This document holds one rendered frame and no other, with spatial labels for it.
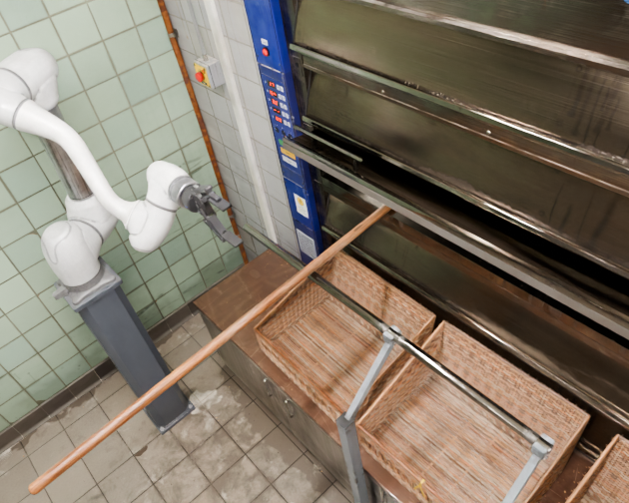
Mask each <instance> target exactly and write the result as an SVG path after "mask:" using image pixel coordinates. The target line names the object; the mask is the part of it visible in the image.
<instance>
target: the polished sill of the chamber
mask: <svg viewBox="0 0 629 503"><path fill-rule="evenodd" d="M321 179H322V184H323V185H325V186H327V187H328V188H330V189H332V190H334V191H335V192H337V193H339V194H341V195H342V196H344V197H346V198H347V199H349V200H351V201H353V202H354V203H356V204H358V205H360V206H361V207H363V208H365V209H367V210H368V211H370V212H372V213H374V212H375V211H376V210H378V209H379V208H380V207H381V206H383V204H382V203H380V202H379V201H377V200H375V199H373V198H371V197H370V196H368V195H366V194H364V193H362V192H361V191H359V190H357V189H355V188H353V187H352V186H350V185H348V184H346V183H344V182H343V181H341V180H339V179H337V178H335V177H334V176H332V175H330V174H328V173H326V174H324V175H323V176H321ZM381 218H382V219H384V220H386V221H387V222H389V223H391V224H393V225H394V226H396V227H398V228H399V229H401V230H403V231H405V232H406V233H408V234H410V235H412V236H413V237H415V238H417V239H419V240H420V241H422V242H424V243H425V244H427V245H429V246H431V247H432V248H434V249H436V250H438V251H439V252H442V253H444V254H445V255H447V256H449V257H450V258H452V259H454V260H456V261H457V262H459V263H461V264H463V265H464V266H466V267H468V268H470V269H471V270H473V271H475V272H477V273H478V274H480V275H482V276H483V277H485V278H487V279H489V280H490V281H492V282H494V283H496V284H497V285H499V286H501V287H503V288H504V289H506V290H508V291H509V292H511V293H513V294H515V295H516V296H518V297H520V298H522V299H523V300H525V301H527V302H529V303H530V304H532V305H534V306H535V307H537V308H539V309H541V310H542V311H544V312H546V313H548V314H549V315H551V316H553V317H555V318H556V319H558V320H560V321H561V322H563V323H565V324H567V325H568V326H570V327H572V328H574V329H575V330H577V331H579V332H581V333H582V334H584V335H586V336H587V337H589V338H591V339H593V340H594V341H596V342H598V343H600V344H601V345H603V346H605V347H607V348H608V349H610V350H612V351H613V352H615V353H617V354H619V355H620V356H622V357H624V358H626V359H627V360H629V340H628V339H627V338H625V337H623V336H621V335H619V334H618V333H616V332H614V331H612V330H610V329H609V328H607V327H605V326H603V325H601V324H600V323H598V322H596V321H594V320H592V319H591V318H589V317H587V316H585V315H583V314H581V313H580V312H578V311H576V310H574V309H572V308H571V307H569V306H567V305H565V304H563V303H562V302H560V301H558V300H556V299H554V298H553V297H551V296H549V295H547V294H545V293H544V292H542V291H540V290H538V289H536V288H535V287H533V286H531V285H529V284H527V283H526V282H524V281H522V280H520V279H518V278H517V277H515V276H513V275H511V274H509V273H508V272H506V271H504V270H502V269H500V268H499V267H497V266H495V265H493V264H491V263H490V262H488V261H486V260H484V259H482V258H480V257H479V256H477V255H475V254H473V253H471V252H470V251H467V250H465V249H463V248H462V247H460V246H458V245H456V244H454V243H453V242H451V241H449V240H447V239H445V238H444V237H442V236H440V235H438V234H436V233H435V232H433V231H431V230H429V229H427V228H426V227H424V226H422V225H420V224H418V223H417V222H415V221H413V220H411V219H409V218H408V217H406V216H404V215H402V214H400V213H399V212H397V211H395V210H393V209H391V210H390V211H389V212H388V213H386V214H385V215H384V216H383V217H381Z"/></svg>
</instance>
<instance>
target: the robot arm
mask: <svg viewBox="0 0 629 503"><path fill-rule="evenodd" d="M58 75H59V69H58V64H57V62H56V60H55V59H54V57H53V56H52V55H51V54H50V53H49V52H47V51H46V50H44V49H41V48H24V49H21V50H18V51H16V52H14V53H13V54H11V55H10V56H8V57H7V58H5V59H4V60H3V61H1V62H0V124H1V125H3V126H6V127H10V128H12V129H15V130H18V131H21V132H25V133H30V134H33V135H37V136H38V137H39V139H40V141H41V143H42V145H43V147H44V149H45V151H46V153H47V155H48V157H49V159H50V161H51V163H52V165H53V167H54V169H55V171H56V173H57V175H58V177H59V179H60V181H61V183H62V185H63V186H64V188H65V190H66V192H67V194H68V195H67V197H66V200H65V205H66V211H67V219H68V221H60V222H57V223H54V224H53V225H51V226H49V227H48V228H47V229H46V230H45V231H44V233H43V234H42V236H41V248H42V252H43V255H44V257H45V259H46V261H47V263H48V265H49V266H50V268H51V269H52V271H53V272H54V274H55V275H56V276H57V277H58V278H59V279H58V280H57V284H58V285H59V286H60V287H59V288H58V289H57V290H55V291H54V292H53V293H52V295H53V296H55V297H54V298H55V299H56V300H57V299H60V298H62V297H64V296H67V295H69V296H70V297H71V299H72V303H73V304H74V305H78V304H80V303H81V302H82V301H83V300H84V299H86V298H87V297H89V296H90V295H92V294H93V293H95V292H97V291H98V290H100V289H101V288H103V287H104V286H106V285H107V284H109V283H112V282H114V281H115V280H116V277H115V276H114V275H113V274H111V273H109V272H108V270H107V269H106V268H105V267H104V266H103V265H102V264H101V263H100V260H99V253H100V249H101V246H102V244H103V243H104V241H105V240H106V239H107V238H108V236H109V235H110V234H111V232H112V231H113V229H114V227H115V226H116V224H117V222H118V220H121V221H122V222H123V224H124V226H125V229H126V230H128V231H129V233H130V235H129V240H130V244H131V246H132V247H133V248H134V249H135V250H136V251H139V252H152V251H154V250H155V249H156V248H157V247H158V246H160V245H161V243H162V242H163V241H164V239H165V238H166V236H167V235H168V233H169V231H170V229H171V227H172V224H173V222H174V219H175V215H176V212H177V209H178V207H181V208H183V209H186V210H189V211H190V212H192V213H200V214H201V215H202V216H203V217H204V218H205V219H204V220H203V222H204V223H205V224H206V225H207V226H208V227H209V228H210V229H211V230H212V231H213V232H214V233H215V234H216V236H217V237H218V238H219V239H220V240H221V241H222V243H224V242H225V241H227V242H228V243H229V244H231V245H232V246H233V247H235V248H237V247H238V246H239V245H241V244H242V243H243V242H244V241H243V240H241V239H240V238H239V237H237V236H236V235H235V234H233V233H232V232H231V231H227V230H226V228H225V227H224V226H223V224H222V223H221V222H220V220H219V219H218V218H217V214H216V213H215V211H214V210H213V208H212V206H211V204H212V205H214V206H215V207H217V208H218V209H219V210H221V211H222V212H224V211H226V210H227V209H229V208H230V207H231V206H232V204H230V203H229V202H227V201H226V200H224V199H223V198H221V197H220V196H218V195H216V192H214V191H213V190H212V188H213V187H212V186H211V185H200V184H199V183H197V182H196V181H194V180H193V179H192V178H190V177H189V175H188V174H187V173H186V172H185V171H184V170H182V169H181V168H179V167H178V166H176V165H174V164H170V163H167V162H164V161H157V162H154V163H153V164H151V165H150V166H149V168H148V170H147V181H148V193H147V196H146V199H145V200H144V201H140V200H137V201H135V202H127V201H124V200H122V199H120V198H119V197H118V196H117V195H116V194H115V193H114V191H113V190H112V188H111V187H110V185H109V183H108V182H107V180H106V178H105V177H104V175H103V173H102V171H101V170H100V168H99V166H98V164H97V163H96V161H95V159H94V157H93V156H92V154H91V152H90V151H89V149H88V147H87V146H86V144H85V143H84V141H83V140H82V138H81V137H80V136H79V135H78V134H77V133H76V132H75V131H74V130H73V129H72V128H71V127H70V126H69V125H67V124H66V122H65V120H64V118H63V116H62V113H61V111H60V109H59V107H58V105H57V104H58V101H59V94H58V82H57V78H58ZM210 203H211V204H210ZM211 213H213V215H212V216H210V214H211Z"/></svg>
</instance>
